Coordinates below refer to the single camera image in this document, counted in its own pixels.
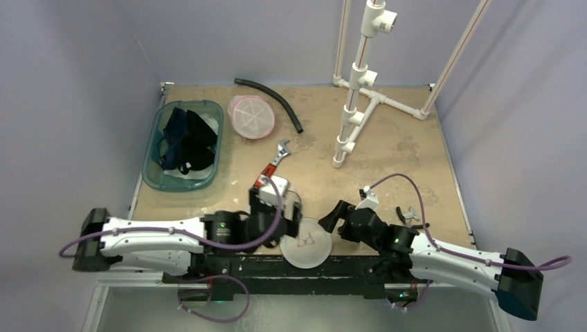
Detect black bra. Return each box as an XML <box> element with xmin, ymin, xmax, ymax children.
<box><xmin>177</xmin><ymin>110</ymin><xmax>218</xmax><ymax>174</ymax></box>

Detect teal plastic bin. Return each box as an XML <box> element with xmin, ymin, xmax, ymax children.
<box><xmin>141</xmin><ymin>100</ymin><xmax>224</xmax><ymax>192</ymax></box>

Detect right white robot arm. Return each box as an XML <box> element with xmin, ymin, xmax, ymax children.
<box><xmin>318</xmin><ymin>201</ymin><xmax>544</xmax><ymax>321</ymax></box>

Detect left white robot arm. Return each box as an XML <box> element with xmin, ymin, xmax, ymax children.
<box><xmin>58</xmin><ymin>185</ymin><xmax>302</xmax><ymax>283</ymax></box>

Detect white cloth garment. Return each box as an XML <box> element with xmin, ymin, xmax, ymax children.
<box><xmin>163</xmin><ymin>114</ymin><xmax>219</xmax><ymax>180</ymax></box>

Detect white PVC pipe rack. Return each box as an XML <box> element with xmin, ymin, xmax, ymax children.
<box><xmin>332</xmin><ymin>0</ymin><xmax>491</xmax><ymax>168</ymax></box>

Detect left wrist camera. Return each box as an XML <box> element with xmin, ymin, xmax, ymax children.
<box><xmin>259</xmin><ymin>175</ymin><xmax>290</xmax><ymax>207</ymax></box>

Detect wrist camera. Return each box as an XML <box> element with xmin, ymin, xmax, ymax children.
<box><xmin>259</xmin><ymin>175</ymin><xmax>290</xmax><ymax>207</ymax></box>
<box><xmin>356</xmin><ymin>186</ymin><xmax>379</xmax><ymax>211</ymax></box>

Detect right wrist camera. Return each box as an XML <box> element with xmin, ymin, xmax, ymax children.
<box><xmin>356</xmin><ymin>186</ymin><xmax>379</xmax><ymax>211</ymax></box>

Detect black handled pliers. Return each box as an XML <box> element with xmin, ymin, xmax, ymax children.
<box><xmin>395</xmin><ymin>206</ymin><xmax>430</xmax><ymax>230</ymax></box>

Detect red handled adjustable wrench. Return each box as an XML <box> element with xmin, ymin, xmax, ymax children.
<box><xmin>253</xmin><ymin>139</ymin><xmax>291</xmax><ymax>188</ymax></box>

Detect black rubber hose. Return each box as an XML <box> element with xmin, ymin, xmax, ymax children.
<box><xmin>233</xmin><ymin>77</ymin><xmax>304</xmax><ymax>135</ymax></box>

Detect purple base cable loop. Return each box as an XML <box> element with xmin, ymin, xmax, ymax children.
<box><xmin>177</xmin><ymin>275</ymin><xmax>251</xmax><ymax>324</ymax></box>

